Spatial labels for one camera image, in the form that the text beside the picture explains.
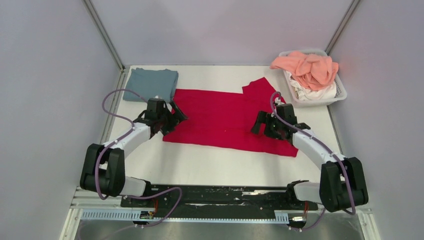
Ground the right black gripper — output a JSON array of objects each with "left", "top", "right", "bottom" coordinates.
[{"left": 250, "top": 110, "right": 283, "bottom": 141}]

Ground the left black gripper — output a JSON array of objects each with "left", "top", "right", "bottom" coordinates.
[{"left": 157, "top": 101, "right": 189, "bottom": 136}]

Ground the red t-shirt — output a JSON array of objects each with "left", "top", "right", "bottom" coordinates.
[{"left": 162, "top": 77, "right": 298, "bottom": 157}]

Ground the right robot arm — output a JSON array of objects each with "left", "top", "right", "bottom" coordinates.
[{"left": 251, "top": 104, "right": 369, "bottom": 215}]

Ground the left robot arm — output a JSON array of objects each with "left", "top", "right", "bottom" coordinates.
[{"left": 79, "top": 98, "right": 188, "bottom": 207}]

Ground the folded blue t-shirt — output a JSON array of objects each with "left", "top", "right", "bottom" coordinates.
[{"left": 122, "top": 68, "right": 179, "bottom": 102}]

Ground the peach t-shirt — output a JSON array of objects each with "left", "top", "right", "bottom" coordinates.
[{"left": 270, "top": 51, "right": 339, "bottom": 91}]

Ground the white t-shirt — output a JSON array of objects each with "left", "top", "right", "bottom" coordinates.
[{"left": 284, "top": 70, "right": 337, "bottom": 101}]

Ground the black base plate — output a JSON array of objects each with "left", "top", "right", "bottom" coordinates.
[{"left": 120, "top": 184, "right": 318, "bottom": 220}]

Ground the right corner metal post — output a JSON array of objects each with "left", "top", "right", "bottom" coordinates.
[{"left": 325, "top": 0, "right": 362, "bottom": 55}]

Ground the corner metal post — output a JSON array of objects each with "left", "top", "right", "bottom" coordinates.
[
  {"left": 325, "top": 0, "right": 362, "bottom": 55},
  {"left": 82, "top": 0, "right": 125, "bottom": 72}
]

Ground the white slotted cable duct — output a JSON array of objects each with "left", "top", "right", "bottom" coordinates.
[{"left": 80, "top": 209, "right": 290, "bottom": 225}]

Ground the aluminium frame rail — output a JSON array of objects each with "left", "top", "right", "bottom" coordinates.
[{"left": 59, "top": 186, "right": 382, "bottom": 240}]

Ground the left corner metal post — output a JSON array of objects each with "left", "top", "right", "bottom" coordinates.
[{"left": 82, "top": 0, "right": 125, "bottom": 72}]

